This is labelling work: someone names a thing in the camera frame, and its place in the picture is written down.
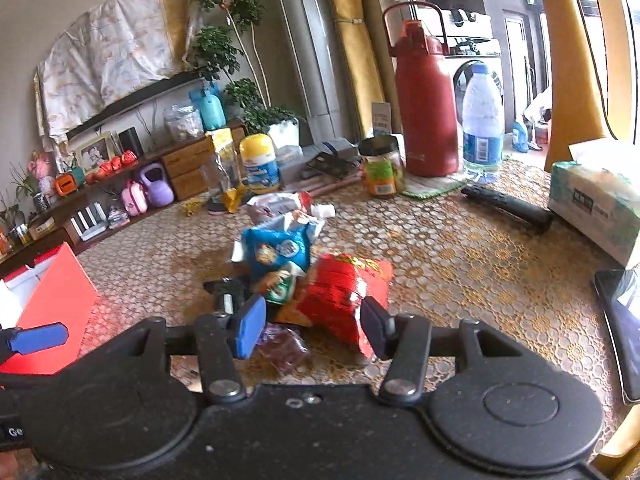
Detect red snack packet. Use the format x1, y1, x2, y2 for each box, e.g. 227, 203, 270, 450
295, 254, 393, 358

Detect clear plastic bag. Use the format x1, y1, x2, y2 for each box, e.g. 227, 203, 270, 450
164, 105, 205, 143

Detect grey standing air conditioner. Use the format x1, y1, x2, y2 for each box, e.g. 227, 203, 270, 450
270, 0, 345, 143

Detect printed cover cloth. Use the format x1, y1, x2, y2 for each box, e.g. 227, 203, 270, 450
36, 0, 197, 137

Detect yellow curtain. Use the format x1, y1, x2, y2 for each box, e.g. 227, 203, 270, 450
532, 0, 623, 171
324, 0, 387, 136

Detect clear plastic water bottle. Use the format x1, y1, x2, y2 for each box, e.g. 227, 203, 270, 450
461, 62, 505, 174

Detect green potted plant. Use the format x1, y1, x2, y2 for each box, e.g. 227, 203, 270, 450
187, 0, 301, 148

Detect pink toy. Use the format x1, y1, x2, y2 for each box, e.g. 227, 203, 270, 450
121, 180, 149, 217

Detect white photo frame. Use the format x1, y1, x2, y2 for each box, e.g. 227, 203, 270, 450
75, 132, 115, 175

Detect purple candy packet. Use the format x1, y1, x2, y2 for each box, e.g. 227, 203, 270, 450
257, 324, 308, 373

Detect blue detergent bottle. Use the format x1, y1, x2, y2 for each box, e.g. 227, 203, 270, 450
511, 120, 530, 154

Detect blue cartoon snack packet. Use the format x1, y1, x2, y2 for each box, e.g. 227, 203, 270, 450
231, 212, 325, 286

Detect white washing machine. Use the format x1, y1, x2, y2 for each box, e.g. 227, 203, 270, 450
425, 35, 506, 126

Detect small green snack packet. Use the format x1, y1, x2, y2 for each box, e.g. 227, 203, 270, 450
260, 270, 302, 306

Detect black notebook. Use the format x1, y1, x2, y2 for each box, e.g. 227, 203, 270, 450
306, 155, 361, 180

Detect yellow-lid white bottle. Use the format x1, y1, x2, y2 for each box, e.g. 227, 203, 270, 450
239, 134, 281, 194

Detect white card label stand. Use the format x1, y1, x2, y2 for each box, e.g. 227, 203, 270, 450
371, 101, 392, 136

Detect white cartoon snack packet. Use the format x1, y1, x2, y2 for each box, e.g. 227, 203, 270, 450
247, 191, 313, 226

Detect wooden television cabinet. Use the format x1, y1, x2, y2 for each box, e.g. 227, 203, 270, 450
0, 120, 248, 267

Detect clear plastic box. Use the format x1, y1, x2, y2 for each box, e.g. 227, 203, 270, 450
277, 145, 304, 169

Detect green white tissue pack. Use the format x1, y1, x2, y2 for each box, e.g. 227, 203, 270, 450
547, 139, 640, 267

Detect gold floral tablecloth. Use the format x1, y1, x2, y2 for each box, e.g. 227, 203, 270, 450
75, 157, 640, 466

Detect pink figurine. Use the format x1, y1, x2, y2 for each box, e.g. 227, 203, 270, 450
31, 152, 58, 196

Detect blue plush toy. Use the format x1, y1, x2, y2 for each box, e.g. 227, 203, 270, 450
189, 84, 226, 132

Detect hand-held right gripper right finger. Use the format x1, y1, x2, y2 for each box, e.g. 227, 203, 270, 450
360, 297, 506, 407

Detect black speaker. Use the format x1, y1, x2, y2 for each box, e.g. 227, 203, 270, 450
119, 127, 145, 159

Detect black television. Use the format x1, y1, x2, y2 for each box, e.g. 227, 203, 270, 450
65, 71, 208, 142

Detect black-lid glass jar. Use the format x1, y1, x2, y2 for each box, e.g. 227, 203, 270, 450
358, 136, 406, 197

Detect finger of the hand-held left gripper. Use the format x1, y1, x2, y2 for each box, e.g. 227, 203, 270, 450
0, 323, 69, 361

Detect green woven coaster mat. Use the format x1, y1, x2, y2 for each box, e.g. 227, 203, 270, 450
400, 170, 468, 200

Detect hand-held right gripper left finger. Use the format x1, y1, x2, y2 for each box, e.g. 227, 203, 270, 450
122, 294, 267, 405

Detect red shiny ornaments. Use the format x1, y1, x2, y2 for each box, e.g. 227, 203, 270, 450
85, 150, 138, 184

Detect purple kettlebell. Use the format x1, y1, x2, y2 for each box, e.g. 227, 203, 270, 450
139, 162, 175, 207

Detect red thermos bottle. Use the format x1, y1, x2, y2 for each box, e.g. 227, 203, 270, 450
382, 2, 460, 178

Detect small plant in vase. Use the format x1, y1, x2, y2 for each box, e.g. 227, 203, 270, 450
10, 162, 51, 213

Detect black remote control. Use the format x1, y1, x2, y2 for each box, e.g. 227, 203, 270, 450
460, 184, 555, 235

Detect red cardboard box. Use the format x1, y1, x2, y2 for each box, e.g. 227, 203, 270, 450
0, 242, 101, 376

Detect clear drinking glass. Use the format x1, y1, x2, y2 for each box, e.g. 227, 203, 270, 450
200, 157, 238, 206

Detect glass with yellow wrapper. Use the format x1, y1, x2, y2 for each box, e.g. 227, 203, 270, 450
206, 127, 249, 213

